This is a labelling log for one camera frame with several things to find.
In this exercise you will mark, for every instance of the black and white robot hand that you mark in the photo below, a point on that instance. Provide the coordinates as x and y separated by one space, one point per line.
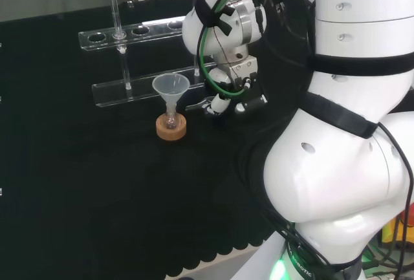
236 73

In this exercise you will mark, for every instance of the clear weighing funnel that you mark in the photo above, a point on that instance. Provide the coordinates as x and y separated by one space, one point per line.
195 105

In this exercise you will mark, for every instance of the translucent plastic funnel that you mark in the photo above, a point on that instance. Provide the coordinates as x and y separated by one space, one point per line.
170 86

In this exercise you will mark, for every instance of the clear funnel stand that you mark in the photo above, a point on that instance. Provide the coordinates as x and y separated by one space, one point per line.
142 87

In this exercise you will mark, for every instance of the small round-bottom glass flask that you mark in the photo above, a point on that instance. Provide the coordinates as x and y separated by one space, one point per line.
170 121

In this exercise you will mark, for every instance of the black cloth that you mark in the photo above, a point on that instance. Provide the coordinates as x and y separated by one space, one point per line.
97 179

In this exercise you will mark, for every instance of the yellow stop button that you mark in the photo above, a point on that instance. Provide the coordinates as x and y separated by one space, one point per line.
389 231

